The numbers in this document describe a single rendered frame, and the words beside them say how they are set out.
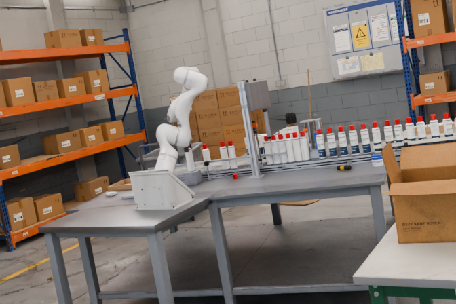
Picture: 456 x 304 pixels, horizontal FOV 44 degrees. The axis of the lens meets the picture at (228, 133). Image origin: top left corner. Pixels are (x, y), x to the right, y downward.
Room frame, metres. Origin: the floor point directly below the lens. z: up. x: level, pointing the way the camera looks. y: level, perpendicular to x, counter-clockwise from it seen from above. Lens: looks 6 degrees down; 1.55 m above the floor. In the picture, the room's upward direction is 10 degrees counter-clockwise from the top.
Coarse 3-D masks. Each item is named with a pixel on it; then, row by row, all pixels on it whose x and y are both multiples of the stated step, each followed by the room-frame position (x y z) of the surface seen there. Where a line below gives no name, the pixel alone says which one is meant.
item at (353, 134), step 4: (352, 128) 3.77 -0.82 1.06; (352, 132) 3.76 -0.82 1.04; (356, 132) 3.77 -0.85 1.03; (352, 136) 3.77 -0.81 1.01; (356, 136) 3.77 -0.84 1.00; (352, 140) 3.77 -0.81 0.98; (356, 140) 3.77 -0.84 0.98; (352, 144) 3.77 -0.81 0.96; (356, 144) 3.76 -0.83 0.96; (352, 148) 3.77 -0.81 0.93; (356, 148) 3.76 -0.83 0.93; (352, 152) 3.78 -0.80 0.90; (356, 152) 3.76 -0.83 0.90
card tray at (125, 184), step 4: (120, 180) 4.47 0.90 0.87; (124, 180) 4.52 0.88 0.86; (128, 180) 4.51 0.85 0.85; (116, 184) 4.40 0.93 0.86; (120, 184) 4.46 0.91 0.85; (124, 184) 4.49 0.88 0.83; (128, 184) 4.46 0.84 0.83; (108, 188) 4.28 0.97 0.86; (112, 188) 4.27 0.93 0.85; (116, 188) 4.26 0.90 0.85; (120, 188) 4.24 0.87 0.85; (124, 188) 4.23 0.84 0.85; (128, 188) 4.22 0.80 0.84
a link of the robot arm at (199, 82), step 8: (192, 72) 3.64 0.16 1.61; (192, 80) 3.61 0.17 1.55; (200, 80) 3.62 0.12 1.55; (192, 88) 3.64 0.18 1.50; (200, 88) 3.62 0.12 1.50; (184, 96) 3.63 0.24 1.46; (192, 96) 3.63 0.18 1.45; (176, 104) 3.66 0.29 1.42; (184, 104) 3.63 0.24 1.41; (176, 112) 3.65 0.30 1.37; (184, 112) 3.64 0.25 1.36; (184, 120) 3.64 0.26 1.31; (184, 128) 3.65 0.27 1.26; (184, 136) 3.65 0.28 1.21; (176, 144) 3.67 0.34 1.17; (184, 144) 3.66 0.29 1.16
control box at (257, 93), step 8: (264, 80) 3.90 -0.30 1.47; (248, 88) 3.82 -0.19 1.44; (256, 88) 3.86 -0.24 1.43; (264, 88) 3.90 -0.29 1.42; (248, 96) 3.83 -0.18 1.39; (256, 96) 3.85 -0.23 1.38; (264, 96) 3.89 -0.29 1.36; (248, 104) 3.84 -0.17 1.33; (256, 104) 3.84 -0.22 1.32; (264, 104) 3.88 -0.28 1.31
